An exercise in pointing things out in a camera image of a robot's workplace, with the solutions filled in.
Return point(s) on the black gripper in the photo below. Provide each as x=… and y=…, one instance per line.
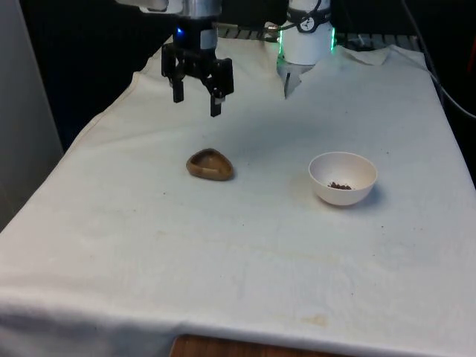
x=187, y=35

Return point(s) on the brown cup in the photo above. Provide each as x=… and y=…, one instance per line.
x=210, y=166

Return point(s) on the coffee beans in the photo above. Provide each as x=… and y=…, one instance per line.
x=339, y=185

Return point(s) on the white bowl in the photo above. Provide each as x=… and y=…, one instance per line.
x=336, y=197

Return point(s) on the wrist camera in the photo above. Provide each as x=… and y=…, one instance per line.
x=201, y=8

